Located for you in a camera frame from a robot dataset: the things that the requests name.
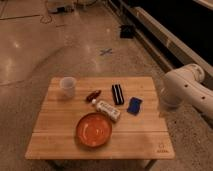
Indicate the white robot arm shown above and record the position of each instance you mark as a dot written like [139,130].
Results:
[185,84]

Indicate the orange ceramic bowl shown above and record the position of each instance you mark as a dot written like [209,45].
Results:
[94,130]

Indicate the black white-striped eraser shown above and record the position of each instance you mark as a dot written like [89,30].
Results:
[117,94]

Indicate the small red bottle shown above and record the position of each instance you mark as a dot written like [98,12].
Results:
[93,95]

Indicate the wooden folding table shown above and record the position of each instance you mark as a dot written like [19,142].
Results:
[74,129]

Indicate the blue sponge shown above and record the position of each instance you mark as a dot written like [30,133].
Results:
[134,106]

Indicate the translucent plastic cup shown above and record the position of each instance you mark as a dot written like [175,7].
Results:
[68,85]

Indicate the black box on floor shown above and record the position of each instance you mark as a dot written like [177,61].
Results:
[127,31]

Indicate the white device on floor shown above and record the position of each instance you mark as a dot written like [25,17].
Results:
[58,6]

